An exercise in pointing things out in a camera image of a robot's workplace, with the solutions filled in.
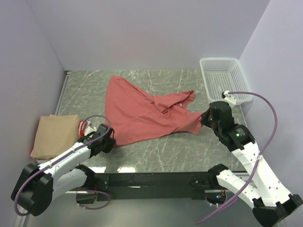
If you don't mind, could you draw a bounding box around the red t shirt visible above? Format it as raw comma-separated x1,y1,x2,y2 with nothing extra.
105,76,202,146

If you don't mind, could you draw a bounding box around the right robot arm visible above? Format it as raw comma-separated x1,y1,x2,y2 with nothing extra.
202,101,303,227

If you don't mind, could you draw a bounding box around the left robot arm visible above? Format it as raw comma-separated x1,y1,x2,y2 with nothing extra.
11,124,116,216

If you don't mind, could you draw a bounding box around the folded pink t shirt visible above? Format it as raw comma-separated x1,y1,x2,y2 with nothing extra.
30,114,85,164

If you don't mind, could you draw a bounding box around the white plastic basket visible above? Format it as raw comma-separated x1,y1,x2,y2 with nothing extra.
199,58,250,103

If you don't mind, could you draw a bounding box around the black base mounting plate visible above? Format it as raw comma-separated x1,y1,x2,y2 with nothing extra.
89,172,223,200

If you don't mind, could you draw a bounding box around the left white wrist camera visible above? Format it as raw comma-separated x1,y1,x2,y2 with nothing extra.
79,121,96,138

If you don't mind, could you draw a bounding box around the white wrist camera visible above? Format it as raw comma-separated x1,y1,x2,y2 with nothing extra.
222,90,237,108
79,121,96,138

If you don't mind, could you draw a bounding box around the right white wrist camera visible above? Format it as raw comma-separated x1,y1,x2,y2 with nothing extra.
222,90,237,108

